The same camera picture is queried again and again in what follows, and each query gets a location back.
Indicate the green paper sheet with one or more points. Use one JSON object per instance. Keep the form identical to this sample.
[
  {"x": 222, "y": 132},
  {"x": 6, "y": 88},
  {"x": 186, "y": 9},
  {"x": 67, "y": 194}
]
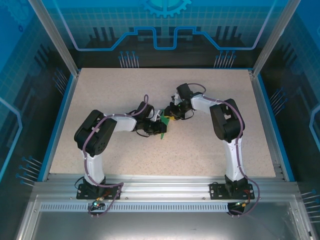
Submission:
[{"x": 165, "y": 120}]

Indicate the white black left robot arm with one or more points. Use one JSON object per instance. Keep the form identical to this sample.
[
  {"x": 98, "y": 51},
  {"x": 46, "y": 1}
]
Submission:
[{"x": 93, "y": 167}]

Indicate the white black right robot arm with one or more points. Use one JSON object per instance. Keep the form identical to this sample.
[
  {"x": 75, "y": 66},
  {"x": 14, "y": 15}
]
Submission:
[{"x": 232, "y": 160}]

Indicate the grey metal sheet panel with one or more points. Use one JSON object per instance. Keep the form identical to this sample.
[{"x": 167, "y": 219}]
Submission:
[{"x": 160, "y": 226}]

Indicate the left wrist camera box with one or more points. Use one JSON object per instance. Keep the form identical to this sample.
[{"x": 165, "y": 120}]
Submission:
[{"x": 158, "y": 115}]

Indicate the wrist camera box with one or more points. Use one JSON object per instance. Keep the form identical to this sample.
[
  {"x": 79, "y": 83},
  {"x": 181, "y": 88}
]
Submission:
[
  {"x": 158, "y": 115},
  {"x": 176, "y": 98}
]

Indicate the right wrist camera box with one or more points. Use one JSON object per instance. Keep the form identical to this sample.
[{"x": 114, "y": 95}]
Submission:
[{"x": 176, "y": 98}]

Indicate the aluminium mounting rail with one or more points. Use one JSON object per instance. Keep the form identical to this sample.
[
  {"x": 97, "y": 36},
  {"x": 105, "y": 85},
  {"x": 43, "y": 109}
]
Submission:
[{"x": 165, "y": 185}]

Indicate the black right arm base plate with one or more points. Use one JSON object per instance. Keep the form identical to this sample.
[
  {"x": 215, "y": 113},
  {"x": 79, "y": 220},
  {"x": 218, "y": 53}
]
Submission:
[{"x": 216, "y": 191}]

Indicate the aluminium side rail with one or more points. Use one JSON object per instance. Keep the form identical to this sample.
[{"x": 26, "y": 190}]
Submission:
[{"x": 267, "y": 125}]

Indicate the blue side rail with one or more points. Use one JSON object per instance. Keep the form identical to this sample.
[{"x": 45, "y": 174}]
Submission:
[{"x": 58, "y": 125}]

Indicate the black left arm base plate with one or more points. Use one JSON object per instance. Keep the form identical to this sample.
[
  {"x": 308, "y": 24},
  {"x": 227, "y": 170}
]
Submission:
[{"x": 85, "y": 193}]

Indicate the aluminium frame post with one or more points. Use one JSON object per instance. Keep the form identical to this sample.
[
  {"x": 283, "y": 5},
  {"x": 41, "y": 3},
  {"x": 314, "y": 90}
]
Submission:
[
  {"x": 275, "y": 37},
  {"x": 57, "y": 42}
]

